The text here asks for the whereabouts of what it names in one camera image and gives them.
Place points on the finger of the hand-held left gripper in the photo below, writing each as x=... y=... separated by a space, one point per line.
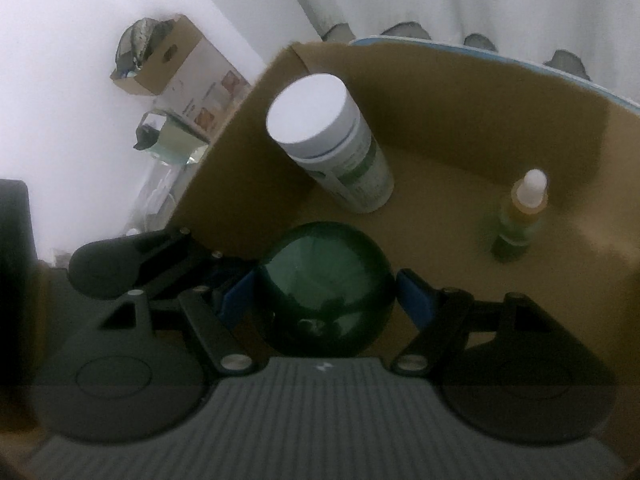
x=170 y=247

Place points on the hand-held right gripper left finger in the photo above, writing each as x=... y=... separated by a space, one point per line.
x=237 y=300

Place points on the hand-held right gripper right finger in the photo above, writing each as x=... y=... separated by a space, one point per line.
x=415 y=297

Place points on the dark green glass ball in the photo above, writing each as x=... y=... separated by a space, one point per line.
x=325 y=285

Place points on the small green dropper bottle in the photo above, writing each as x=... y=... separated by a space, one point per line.
x=520 y=220

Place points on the brown cardboard box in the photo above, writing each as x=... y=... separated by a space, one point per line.
x=450 y=110

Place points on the white pill bottle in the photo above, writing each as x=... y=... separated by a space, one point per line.
x=310 y=110

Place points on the clear plastic packaging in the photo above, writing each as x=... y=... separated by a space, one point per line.
x=155 y=200

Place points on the printed cardboard carton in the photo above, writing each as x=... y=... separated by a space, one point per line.
x=190 y=60

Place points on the dark plastic bag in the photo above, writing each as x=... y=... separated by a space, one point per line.
x=140 y=40

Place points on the blue printed table mat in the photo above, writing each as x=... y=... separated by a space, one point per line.
x=385 y=39

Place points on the white curtain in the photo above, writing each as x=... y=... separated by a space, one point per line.
x=450 y=0

